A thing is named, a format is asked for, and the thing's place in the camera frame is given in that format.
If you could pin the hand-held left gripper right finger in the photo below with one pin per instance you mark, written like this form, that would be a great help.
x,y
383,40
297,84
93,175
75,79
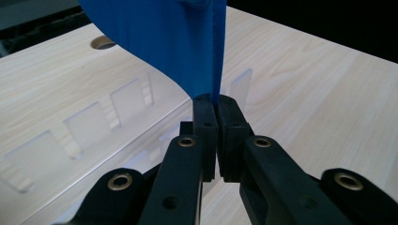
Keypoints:
x,y
266,175

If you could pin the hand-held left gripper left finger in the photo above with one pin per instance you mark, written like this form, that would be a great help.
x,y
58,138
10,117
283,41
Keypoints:
x,y
187,175

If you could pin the clear acrylic slotted rack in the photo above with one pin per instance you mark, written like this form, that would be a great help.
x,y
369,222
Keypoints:
x,y
87,125

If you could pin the blue baseball cap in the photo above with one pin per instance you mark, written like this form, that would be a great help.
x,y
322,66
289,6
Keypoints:
x,y
169,40

